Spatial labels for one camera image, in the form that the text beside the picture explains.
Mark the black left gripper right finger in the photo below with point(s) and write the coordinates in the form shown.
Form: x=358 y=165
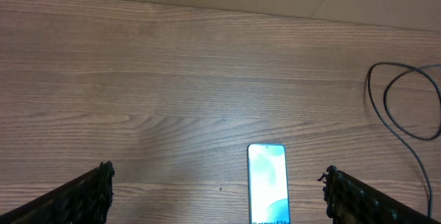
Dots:
x=350 y=201

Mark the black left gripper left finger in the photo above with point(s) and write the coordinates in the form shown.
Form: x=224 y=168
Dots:
x=84 y=200

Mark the blue smartphone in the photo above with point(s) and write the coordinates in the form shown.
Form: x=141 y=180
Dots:
x=268 y=184

